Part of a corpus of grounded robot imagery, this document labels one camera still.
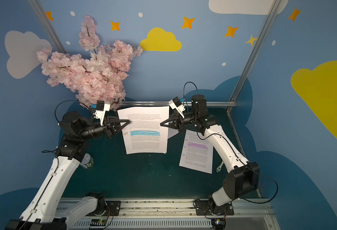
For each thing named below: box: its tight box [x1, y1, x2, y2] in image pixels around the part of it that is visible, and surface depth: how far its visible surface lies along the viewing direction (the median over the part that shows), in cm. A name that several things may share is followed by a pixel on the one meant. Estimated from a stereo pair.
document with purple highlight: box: [179, 129, 214, 174], surface depth 98 cm
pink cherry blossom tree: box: [36, 15, 144, 111], surface depth 66 cm
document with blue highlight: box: [117, 105, 170, 155], surface depth 66 cm
